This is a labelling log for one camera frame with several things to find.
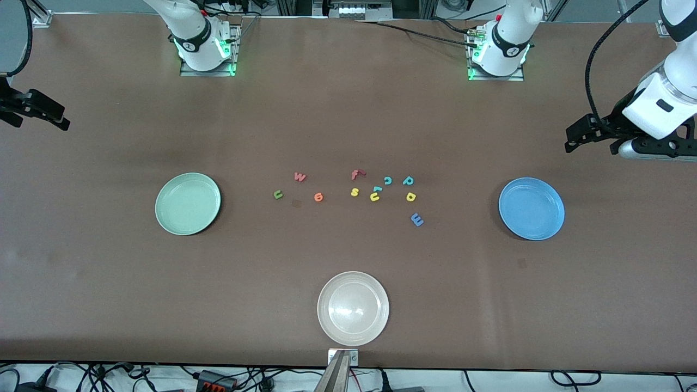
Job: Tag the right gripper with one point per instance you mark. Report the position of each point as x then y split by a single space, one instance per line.
12 102

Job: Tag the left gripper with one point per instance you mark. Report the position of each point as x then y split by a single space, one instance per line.
614 123

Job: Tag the blue letter E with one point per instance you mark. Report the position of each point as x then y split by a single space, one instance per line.
417 219

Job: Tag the pink letter w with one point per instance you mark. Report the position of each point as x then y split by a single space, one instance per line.
300 177

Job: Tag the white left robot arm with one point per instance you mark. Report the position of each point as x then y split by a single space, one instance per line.
506 38

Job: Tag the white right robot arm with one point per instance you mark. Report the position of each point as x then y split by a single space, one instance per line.
196 32

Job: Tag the blue plate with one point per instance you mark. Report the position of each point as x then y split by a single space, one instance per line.
531 209

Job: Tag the green plate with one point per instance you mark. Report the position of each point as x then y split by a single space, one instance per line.
188 204

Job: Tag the red letter f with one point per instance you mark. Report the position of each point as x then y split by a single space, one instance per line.
355 175

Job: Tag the metal rack behind table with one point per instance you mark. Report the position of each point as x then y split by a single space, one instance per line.
354 11

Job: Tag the black power adapter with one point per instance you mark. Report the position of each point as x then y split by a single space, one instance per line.
35 387

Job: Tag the beige plate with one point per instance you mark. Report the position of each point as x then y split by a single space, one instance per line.
353 308

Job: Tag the black orange connector block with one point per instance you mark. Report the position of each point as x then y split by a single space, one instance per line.
215 381

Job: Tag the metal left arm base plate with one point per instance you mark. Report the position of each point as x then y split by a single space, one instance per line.
514 78

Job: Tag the aluminium frame profile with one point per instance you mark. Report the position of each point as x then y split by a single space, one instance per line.
41 19
661 28

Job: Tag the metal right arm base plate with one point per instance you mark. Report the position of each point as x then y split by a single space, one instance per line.
188 72

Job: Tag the metal camera mount bar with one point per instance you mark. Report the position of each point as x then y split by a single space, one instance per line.
335 375

